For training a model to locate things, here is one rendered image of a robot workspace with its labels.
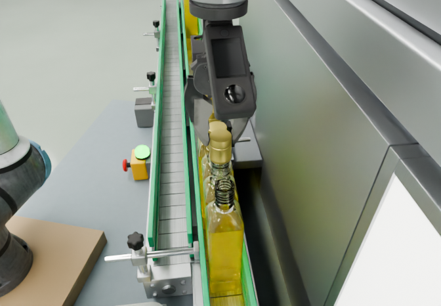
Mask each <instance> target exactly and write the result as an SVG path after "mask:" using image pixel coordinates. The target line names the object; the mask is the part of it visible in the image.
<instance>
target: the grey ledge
mask: <svg viewBox="0 0 441 306"><path fill-rule="evenodd" d="M230 120H231V119H229V120H222V122H223V123H224V122H227V121H230ZM242 137H250V139H251V141H250V142H237V143H236V144H235V147H232V154H233V157H234V165H232V168H233V169H246V168H254V167H262V163H263V159H262V156H261V153H260V150H259V146H258V144H257V140H256V138H255V134H254V131H253V128H252V125H251V121H250V119H249V121H248V123H247V126H246V128H245V130H244V132H243V134H242V136H241V137H240V138H242Z"/></svg>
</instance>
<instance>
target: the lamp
mask: <svg viewBox="0 0 441 306"><path fill-rule="evenodd" d="M149 157H150V151H149V148H148V147H147V146H145V145H140V146H138V147H136V148H135V158H136V159H138V160H146V159H148V158H149Z"/></svg>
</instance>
